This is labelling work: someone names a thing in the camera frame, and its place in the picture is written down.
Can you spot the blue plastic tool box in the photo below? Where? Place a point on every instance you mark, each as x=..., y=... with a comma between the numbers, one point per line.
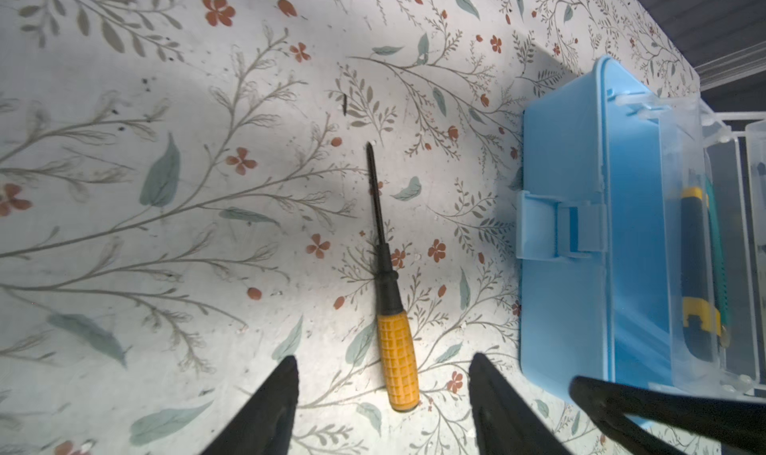
x=591, y=238

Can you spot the orange handled screwdriver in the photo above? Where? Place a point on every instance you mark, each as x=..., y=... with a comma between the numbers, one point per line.
x=396, y=345

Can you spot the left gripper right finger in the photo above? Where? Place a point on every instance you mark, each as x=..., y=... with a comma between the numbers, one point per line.
x=503, y=421

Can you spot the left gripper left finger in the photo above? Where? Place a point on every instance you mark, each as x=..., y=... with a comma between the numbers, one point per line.
x=265, y=423

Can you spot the yellow black ratchet screwdriver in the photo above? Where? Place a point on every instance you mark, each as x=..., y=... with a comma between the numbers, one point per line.
x=700, y=319

